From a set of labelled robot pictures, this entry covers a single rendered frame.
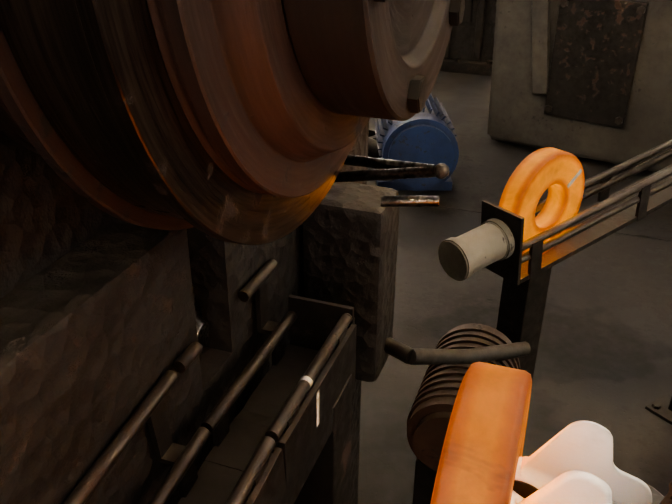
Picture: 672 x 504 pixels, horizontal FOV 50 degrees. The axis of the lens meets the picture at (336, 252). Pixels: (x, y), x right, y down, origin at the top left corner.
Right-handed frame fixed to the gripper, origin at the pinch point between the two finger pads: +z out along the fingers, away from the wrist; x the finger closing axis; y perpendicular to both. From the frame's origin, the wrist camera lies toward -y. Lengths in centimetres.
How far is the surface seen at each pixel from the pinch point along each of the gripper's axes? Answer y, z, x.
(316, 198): -0.6, 18.3, -21.7
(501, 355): -29, -5, -52
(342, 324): -17.7, 13.8, -29.6
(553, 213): -16, -4, -72
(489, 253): -19, 2, -58
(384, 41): 16.6, 14.4, -10.7
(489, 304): -87, -9, -155
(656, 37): -24, -31, -282
